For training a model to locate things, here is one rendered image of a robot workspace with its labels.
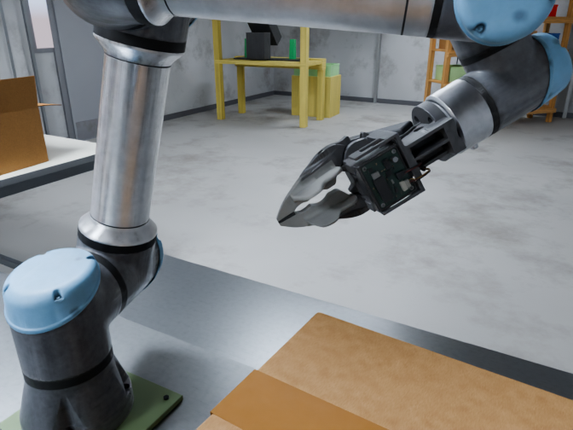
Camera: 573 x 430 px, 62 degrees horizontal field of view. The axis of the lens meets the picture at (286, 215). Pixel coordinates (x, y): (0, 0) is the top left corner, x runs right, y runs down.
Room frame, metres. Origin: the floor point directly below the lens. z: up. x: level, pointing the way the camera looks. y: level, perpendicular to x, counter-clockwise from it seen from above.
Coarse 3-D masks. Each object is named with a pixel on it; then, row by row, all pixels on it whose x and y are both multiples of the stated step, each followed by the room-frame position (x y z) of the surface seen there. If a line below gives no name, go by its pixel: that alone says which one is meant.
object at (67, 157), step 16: (48, 144) 2.40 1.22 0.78; (64, 144) 2.40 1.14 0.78; (80, 144) 2.40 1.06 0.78; (64, 160) 2.09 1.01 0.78; (80, 160) 2.14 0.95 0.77; (0, 176) 1.86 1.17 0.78; (16, 176) 1.87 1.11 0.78; (32, 176) 1.92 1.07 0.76; (48, 176) 2.04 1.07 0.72; (64, 176) 2.11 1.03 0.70; (0, 192) 1.84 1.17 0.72; (16, 192) 1.90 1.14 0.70; (0, 256) 2.28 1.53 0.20
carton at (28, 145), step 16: (0, 80) 1.92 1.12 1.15; (16, 80) 1.99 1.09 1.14; (32, 80) 2.06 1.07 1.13; (0, 96) 1.92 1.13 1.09; (16, 96) 1.99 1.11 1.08; (32, 96) 2.06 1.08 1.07; (0, 112) 1.92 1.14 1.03; (16, 112) 1.99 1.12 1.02; (32, 112) 2.06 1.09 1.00; (0, 128) 1.91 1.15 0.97; (16, 128) 1.97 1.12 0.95; (32, 128) 2.04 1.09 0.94; (0, 144) 1.89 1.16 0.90; (16, 144) 1.96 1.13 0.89; (32, 144) 2.03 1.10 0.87; (0, 160) 1.88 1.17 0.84; (16, 160) 1.94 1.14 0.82; (32, 160) 2.01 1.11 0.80; (48, 160) 2.09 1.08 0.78
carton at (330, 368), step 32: (320, 320) 0.35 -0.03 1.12; (288, 352) 0.31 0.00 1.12; (320, 352) 0.31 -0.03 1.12; (352, 352) 0.31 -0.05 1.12; (384, 352) 0.31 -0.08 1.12; (416, 352) 0.31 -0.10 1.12; (256, 384) 0.27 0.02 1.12; (288, 384) 0.27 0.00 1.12; (320, 384) 0.27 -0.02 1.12; (352, 384) 0.27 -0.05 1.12; (384, 384) 0.27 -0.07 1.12; (416, 384) 0.27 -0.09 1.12; (448, 384) 0.27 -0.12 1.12; (480, 384) 0.27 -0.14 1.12; (512, 384) 0.27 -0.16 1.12; (224, 416) 0.24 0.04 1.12; (256, 416) 0.24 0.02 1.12; (288, 416) 0.24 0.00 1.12; (320, 416) 0.24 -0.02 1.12; (352, 416) 0.24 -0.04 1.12; (384, 416) 0.24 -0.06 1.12; (416, 416) 0.24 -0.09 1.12; (448, 416) 0.24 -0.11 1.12; (480, 416) 0.24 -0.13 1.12; (512, 416) 0.24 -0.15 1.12; (544, 416) 0.24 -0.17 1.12
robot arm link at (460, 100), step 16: (464, 80) 0.54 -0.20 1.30; (432, 96) 0.54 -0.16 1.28; (448, 96) 0.53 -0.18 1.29; (464, 96) 0.52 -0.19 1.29; (480, 96) 0.52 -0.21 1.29; (448, 112) 0.51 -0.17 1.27; (464, 112) 0.51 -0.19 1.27; (480, 112) 0.51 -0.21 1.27; (464, 128) 0.51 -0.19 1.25; (480, 128) 0.51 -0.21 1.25
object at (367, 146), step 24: (432, 120) 0.53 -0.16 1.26; (360, 144) 0.53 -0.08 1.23; (384, 144) 0.50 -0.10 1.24; (408, 144) 0.48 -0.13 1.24; (432, 144) 0.49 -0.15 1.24; (456, 144) 0.49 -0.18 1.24; (360, 168) 0.47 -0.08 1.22; (384, 168) 0.47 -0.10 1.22; (408, 168) 0.47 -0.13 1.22; (360, 192) 0.52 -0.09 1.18; (384, 192) 0.47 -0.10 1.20; (408, 192) 0.48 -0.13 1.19
